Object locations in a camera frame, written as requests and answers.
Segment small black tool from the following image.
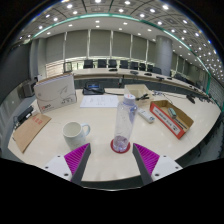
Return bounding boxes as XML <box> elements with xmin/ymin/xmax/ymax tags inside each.
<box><xmin>135</xmin><ymin>93</ymin><xmax>150</xmax><ymax>102</ymax></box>

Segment black desk phone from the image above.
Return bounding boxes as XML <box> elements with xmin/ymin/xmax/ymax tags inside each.
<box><xmin>82</xmin><ymin>81</ymin><xmax>106</xmax><ymax>96</ymax></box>

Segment grey tool in box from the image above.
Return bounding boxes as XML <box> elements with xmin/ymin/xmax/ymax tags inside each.
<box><xmin>167</xmin><ymin>107</ymin><xmax>188</xmax><ymax>129</ymax></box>

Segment red-edged open cardboard box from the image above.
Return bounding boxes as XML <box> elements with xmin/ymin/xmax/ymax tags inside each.
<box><xmin>149</xmin><ymin>99</ymin><xmax>195</xmax><ymax>140</ymax></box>

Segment small white remote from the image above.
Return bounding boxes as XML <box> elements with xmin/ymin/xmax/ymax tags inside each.
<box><xmin>136</xmin><ymin>107</ymin><xmax>156</xmax><ymax>124</ymax></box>

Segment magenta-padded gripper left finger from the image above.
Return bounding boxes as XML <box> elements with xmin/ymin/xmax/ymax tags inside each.
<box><xmin>41</xmin><ymin>142</ymin><xmax>92</xmax><ymax>186</ymax></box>

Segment small open beige box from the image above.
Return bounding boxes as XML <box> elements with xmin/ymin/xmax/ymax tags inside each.
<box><xmin>124</xmin><ymin>83</ymin><xmax>155</xmax><ymax>108</ymax></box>

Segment black adapter with cables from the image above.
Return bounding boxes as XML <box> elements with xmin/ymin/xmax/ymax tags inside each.
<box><xmin>13</xmin><ymin>105</ymin><xmax>35</xmax><ymax>129</ymax></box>

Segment flat round red coaster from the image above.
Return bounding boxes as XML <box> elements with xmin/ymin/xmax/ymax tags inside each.
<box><xmin>110</xmin><ymin>138</ymin><xmax>132</xmax><ymax>155</ymax></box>

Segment row of black office chairs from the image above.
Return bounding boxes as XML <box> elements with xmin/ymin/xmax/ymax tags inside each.
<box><xmin>63</xmin><ymin>59</ymin><xmax>164</xmax><ymax>75</ymax></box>

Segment long curved conference desk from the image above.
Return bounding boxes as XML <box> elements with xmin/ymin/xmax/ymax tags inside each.
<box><xmin>71</xmin><ymin>67</ymin><xmax>214</xmax><ymax>104</ymax></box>

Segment grey box cabinet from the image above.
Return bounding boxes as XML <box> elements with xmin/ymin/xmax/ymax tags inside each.
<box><xmin>20</xmin><ymin>79</ymin><xmax>38</xmax><ymax>98</ymax></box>

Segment clear plastic water bottle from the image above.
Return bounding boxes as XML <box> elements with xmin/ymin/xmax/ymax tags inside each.
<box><xmin>112</xmin><ymin>93</ymin><xmax>138</xmax><ymax>153</ymax></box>

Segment white ceramic mug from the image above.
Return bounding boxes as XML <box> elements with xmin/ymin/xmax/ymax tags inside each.
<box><xmin>61</xmin><ymin>120</ymin><xmax>91</xmax><ymax>151</ymax></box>

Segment round ceiling lights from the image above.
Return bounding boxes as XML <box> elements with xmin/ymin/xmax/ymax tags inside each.
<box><xmin>19</xmin><ymin>0</ymin><xmax>224</xmax><ymax>81</ymax></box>

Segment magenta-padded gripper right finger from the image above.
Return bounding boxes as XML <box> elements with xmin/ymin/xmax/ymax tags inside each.
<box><xmin>132</xmin><ymin>142</ymin><xmax>184</xmax><ymax>186</ymax></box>

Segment white printed paper sheet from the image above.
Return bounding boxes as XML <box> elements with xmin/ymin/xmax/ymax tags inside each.
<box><xmin>79</xmin><ymin>94</ymin><xmax>120</xmax><ymax>109</ymax></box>

